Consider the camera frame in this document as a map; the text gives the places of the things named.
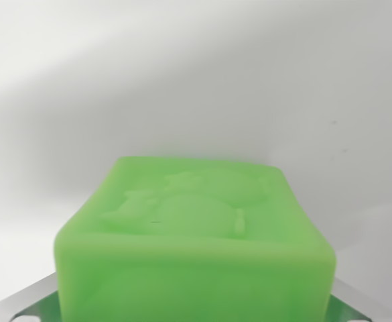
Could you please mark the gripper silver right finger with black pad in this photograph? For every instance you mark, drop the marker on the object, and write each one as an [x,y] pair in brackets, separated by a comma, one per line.
[360,302]

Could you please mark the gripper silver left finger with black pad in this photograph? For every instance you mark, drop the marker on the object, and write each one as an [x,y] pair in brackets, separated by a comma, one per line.
[31,302]

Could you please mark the green embossed cube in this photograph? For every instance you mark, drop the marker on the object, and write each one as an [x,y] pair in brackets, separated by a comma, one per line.
[195,255]

